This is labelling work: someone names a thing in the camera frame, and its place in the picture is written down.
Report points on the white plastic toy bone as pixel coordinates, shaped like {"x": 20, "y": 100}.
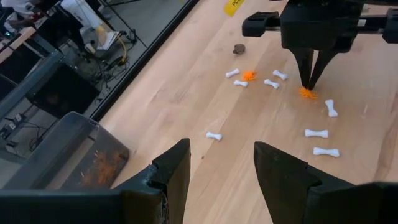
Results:
{"x": 280, "y": 74}
{"x": 232, "y": 72}
{"x": 214, "y": 135}
{"x": 316, "y": 133}
{"x": 331, "y": 108}
{"x": 326, "y": 152}
{"x": 271, "y": 83}
{"x": 240, "y": 83}

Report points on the dark brown plastic toy bug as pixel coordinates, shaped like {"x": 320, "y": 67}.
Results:
{"x": 238, "y": 48}

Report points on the black partition panel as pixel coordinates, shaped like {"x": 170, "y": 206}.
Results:
{"x": 65, "y": 93}

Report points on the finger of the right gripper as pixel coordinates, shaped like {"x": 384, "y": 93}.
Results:
{"x": 304, "y": 67}
{"x": 321, "y": 65}

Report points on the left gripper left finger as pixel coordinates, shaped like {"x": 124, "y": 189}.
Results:
{"x": 93, "y": 208}

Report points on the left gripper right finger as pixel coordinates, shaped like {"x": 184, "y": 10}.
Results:
{"x": 326, "y": 205}

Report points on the yellow table sticker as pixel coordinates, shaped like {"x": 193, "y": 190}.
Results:
{"x": 232, "y": 6}

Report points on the person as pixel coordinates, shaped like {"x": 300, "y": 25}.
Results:
{"x": 18, "y": 9}

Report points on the grey metal beam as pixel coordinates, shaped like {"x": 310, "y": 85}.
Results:
{"x": 31, "y": 82}

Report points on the black table frame rail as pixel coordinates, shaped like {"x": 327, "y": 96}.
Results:
{"x": 144, "y": 59}

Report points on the orange plastic toy spider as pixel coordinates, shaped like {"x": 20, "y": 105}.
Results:
{"x": 249, "y": 75}
{"x": 308, "y": 94}

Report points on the dark grey plastic bin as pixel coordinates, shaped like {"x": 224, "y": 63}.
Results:
{"x": 62, "y": 149}

